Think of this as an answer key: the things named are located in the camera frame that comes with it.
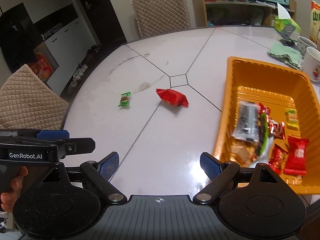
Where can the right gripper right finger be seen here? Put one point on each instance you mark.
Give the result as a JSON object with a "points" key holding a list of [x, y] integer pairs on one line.
{"points": [[220, 175]]}

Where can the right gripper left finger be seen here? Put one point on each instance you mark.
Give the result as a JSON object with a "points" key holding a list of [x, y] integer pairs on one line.
{"points": [[97, 177]]}

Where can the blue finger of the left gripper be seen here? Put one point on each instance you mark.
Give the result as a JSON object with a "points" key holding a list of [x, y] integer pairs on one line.
{"points": [[53, 134]]}

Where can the black sesame snack packet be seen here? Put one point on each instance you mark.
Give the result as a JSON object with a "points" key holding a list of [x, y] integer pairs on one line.
{"points": [[247, 126]]}

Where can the white green snack pouch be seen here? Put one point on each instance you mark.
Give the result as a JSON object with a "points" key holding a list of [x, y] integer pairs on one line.
{"points": [[261, 153]]}

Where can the red patterned snack packet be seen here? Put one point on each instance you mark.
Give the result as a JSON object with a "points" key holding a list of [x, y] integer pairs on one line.
{"points": [[278, 155]]}

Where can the dark red candy wrapper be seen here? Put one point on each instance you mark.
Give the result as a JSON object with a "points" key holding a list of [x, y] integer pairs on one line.
{"points": [[276, 129]]}

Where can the red square candy packet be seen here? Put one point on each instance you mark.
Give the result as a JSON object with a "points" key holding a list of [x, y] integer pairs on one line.
{"points": [[296, 160]]}

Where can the small red candy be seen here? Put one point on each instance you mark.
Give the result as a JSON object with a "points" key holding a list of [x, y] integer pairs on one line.
{"points": [[264, 109]]}

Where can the green candy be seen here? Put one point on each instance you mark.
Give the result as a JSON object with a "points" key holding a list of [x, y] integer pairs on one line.
{"points": [[125, 100]]}

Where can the large red snack bag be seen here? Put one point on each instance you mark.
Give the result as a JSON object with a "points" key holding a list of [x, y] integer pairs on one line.
{"points": [[172, 97]]}

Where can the yellow candy packet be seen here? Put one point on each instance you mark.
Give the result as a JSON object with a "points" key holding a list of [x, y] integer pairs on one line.
{"points": [[292, 119]]}

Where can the person's left hand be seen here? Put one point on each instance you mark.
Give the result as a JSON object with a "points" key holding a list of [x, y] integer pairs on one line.
{"points": [[9, 198]]}

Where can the near quilted beige chair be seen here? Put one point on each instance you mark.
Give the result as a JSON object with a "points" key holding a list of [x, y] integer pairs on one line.
{"points": [[27, 102]]}

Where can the quilted beige chair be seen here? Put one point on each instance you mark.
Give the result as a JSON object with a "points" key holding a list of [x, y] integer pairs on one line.
{"points": [[27, 102], [156, 17]]}

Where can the red gift box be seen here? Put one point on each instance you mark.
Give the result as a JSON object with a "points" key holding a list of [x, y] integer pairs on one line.
{"points": [[45, 64]]}

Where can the white cabinet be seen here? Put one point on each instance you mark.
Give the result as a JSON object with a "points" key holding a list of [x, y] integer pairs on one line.
{"points": [[68, 47]]}

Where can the orange plastic tray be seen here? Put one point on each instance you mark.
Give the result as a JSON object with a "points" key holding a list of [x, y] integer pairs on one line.
{"points": [[270, 115]]}

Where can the green cleaning cloth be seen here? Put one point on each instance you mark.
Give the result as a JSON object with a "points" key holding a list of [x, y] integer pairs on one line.
{"points": [[287, 55]]}

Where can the white cartoon mug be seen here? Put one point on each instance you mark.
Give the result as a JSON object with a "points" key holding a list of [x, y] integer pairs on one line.
{"points": [[311, 64]]}

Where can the patterned white mug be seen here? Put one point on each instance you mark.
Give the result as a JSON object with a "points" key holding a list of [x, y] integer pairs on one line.
{"points": [[303, 43]]}

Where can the grey phone stand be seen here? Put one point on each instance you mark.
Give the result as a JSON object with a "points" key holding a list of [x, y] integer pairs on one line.
{"points": [[285, 34]]}

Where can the wooden shelf unit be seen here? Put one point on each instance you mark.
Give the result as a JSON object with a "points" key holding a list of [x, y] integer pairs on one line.
{"points": [[220, 12]]}

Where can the green tissue pack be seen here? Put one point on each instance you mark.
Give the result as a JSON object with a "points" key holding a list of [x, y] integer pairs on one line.
{"points": [[283, 18]]}

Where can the far quilted beige chair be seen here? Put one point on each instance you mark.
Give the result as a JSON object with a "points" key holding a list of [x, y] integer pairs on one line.
{"points": [[156, 17]]}

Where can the walnut drink box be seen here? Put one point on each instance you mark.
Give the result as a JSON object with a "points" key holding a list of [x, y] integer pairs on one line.
{"points": [[315, 23]]}

